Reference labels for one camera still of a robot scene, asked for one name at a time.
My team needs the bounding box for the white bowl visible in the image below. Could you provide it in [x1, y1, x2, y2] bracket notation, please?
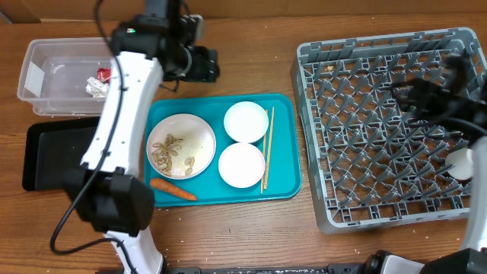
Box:
[218, 143, 266, 189]
[224, 101, 269, 143]

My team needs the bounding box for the red snack wrapper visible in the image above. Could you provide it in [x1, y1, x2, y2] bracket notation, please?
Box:
[97, 68, 111, 84]

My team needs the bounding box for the small foil ball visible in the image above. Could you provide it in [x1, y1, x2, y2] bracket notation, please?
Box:
[85, 77, 110, 97]

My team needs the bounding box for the white cup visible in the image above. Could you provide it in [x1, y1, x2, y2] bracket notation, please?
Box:
[445, 148, 473, 180]

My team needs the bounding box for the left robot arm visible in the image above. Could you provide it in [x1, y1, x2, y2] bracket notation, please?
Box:
[63, 0, 220, 273]

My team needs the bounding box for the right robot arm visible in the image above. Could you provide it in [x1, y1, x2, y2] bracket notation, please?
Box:
[361, 53, 486, 273]

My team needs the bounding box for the grey dishwasher rack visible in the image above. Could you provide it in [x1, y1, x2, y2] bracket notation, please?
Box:
[291, 27, 486, 234]

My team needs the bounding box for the left wooden chopstick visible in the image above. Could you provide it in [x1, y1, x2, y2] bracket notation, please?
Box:
[259, 109, 269, 195]

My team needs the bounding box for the wooden chopstick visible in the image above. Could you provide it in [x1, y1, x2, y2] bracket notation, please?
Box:
[259, 109, 269, 195]
[264, 107, 275, 190]

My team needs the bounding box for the teal serving tray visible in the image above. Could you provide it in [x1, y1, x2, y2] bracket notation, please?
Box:
[146, 94, 301, 208]

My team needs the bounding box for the right wooden chopstick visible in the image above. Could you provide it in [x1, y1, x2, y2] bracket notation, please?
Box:
[264, 107, 275, 190]

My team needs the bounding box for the white dinner plate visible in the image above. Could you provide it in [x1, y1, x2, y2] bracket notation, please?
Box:
[145, 113, 216, 180]

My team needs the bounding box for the peanut shells pile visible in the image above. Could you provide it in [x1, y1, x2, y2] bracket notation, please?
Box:
[151, 134, 195, 177]

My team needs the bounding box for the orange carrot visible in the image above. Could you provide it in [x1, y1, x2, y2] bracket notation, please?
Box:
[150, 178, 198, 201]

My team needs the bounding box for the clear plastic bin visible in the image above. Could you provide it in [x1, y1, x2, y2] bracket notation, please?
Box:
[17, 37, 113, 116]

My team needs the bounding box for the black tray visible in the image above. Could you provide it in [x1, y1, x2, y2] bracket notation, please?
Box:
[22, 116, 99, 191]

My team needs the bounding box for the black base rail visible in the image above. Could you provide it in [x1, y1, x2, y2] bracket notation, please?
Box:
[94, 249, 425, 274]

